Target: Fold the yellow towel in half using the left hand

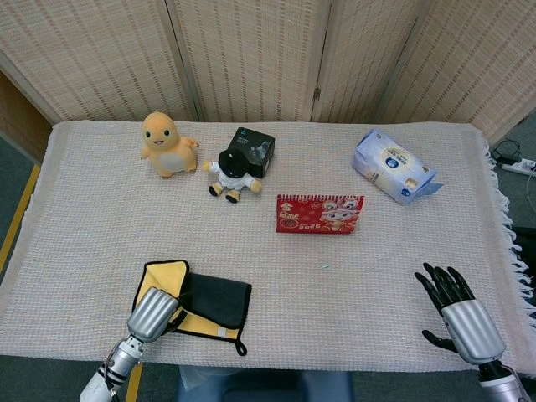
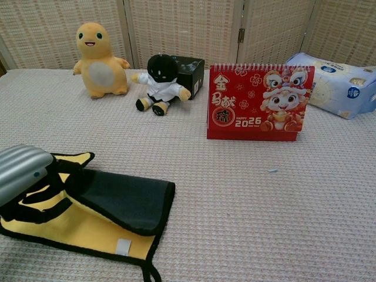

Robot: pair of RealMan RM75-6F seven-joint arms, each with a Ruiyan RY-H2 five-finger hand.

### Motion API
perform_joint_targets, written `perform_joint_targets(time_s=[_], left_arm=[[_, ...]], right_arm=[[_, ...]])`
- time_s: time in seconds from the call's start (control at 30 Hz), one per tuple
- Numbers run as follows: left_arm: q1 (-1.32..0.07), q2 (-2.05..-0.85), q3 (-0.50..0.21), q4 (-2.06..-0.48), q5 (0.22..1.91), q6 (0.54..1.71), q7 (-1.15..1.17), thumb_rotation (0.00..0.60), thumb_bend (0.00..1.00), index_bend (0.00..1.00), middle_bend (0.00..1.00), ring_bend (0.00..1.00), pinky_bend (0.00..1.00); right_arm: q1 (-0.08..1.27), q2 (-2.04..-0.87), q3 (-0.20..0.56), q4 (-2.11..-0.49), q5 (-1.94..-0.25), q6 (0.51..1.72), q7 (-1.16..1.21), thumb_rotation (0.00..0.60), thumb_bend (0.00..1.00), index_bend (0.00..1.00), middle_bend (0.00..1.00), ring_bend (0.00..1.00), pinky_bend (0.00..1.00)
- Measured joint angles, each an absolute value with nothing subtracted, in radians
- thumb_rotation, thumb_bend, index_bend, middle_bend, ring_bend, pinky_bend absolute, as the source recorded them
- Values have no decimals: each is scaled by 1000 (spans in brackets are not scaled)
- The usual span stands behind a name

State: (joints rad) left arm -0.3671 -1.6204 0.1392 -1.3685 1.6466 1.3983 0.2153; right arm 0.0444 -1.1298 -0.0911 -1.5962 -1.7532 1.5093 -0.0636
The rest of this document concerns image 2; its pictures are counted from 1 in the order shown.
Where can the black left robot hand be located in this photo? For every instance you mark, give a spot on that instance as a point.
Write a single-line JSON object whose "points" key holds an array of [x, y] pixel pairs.
{"points": [[32, 213]]}

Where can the yellow towel with black trim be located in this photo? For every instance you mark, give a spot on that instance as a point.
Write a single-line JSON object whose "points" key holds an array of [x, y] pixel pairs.
{"points": [[123, 202]]}

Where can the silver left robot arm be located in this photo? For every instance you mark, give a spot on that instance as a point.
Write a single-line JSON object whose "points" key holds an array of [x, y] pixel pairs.
{"points": [[20, 170]]}

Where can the orange dinosaur plush toy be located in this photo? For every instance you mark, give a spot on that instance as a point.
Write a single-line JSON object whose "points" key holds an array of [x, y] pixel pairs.
{"points": [[98, 63]]}

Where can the black-headed plush doll white robe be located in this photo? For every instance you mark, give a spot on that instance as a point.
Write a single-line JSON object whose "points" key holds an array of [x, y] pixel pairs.
{"points": [[161, 85]]}

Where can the black cardboard box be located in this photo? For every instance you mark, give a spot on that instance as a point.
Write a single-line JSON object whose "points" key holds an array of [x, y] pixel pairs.
{"points": [[192, 76]]}

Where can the pink waffle weave tablecloth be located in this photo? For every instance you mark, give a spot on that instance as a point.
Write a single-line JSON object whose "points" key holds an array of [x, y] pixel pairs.
{"points": [[264, 211]]}

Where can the woven beige folding screen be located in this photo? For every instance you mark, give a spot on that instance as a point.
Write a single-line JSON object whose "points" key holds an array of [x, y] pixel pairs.
{"points": [[188, 29]]}

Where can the small pale blue paper scrap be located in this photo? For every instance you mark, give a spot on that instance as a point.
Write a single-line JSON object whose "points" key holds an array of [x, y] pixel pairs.
{"points": [[273, 170]]}

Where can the red 2026 desk calendar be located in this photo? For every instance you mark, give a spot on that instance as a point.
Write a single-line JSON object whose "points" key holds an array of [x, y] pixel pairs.
{"points": [[255, 102]]}

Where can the brass screen hinge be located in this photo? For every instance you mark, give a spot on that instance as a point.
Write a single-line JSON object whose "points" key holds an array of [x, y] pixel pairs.
{"points": [[241, 35]]}

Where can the blue tissue pack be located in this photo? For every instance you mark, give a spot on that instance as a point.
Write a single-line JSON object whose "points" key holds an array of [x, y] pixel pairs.
{"points": [[337, 85]]}

